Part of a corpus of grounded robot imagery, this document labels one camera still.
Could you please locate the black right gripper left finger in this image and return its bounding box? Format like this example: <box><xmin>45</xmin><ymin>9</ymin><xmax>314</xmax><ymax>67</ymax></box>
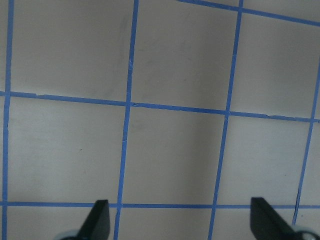
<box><xmin>75</xmin><ymin>199</ymin><xmax>111</xmax><ymax>240</ymax></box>

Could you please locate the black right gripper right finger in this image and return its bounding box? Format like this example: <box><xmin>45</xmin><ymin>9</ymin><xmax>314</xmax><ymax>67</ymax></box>
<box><xmin>249</xmin><ymin>197</ymin><xmax>300</xmax><ymax>240</ymax></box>

